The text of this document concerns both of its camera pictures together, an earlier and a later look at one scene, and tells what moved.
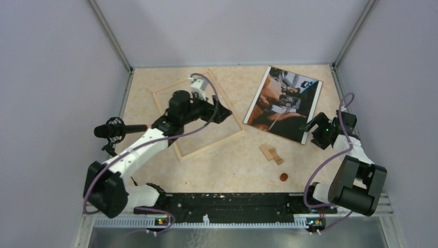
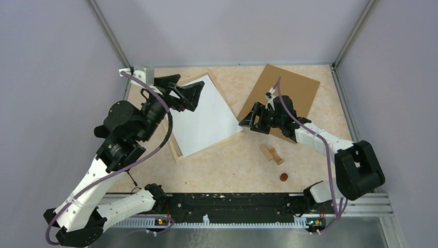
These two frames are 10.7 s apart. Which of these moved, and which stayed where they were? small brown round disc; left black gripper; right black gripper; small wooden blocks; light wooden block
Moved: right black gripper; left black gripper
Stayed: small brown round disc; light wooden block; small wooden blocks
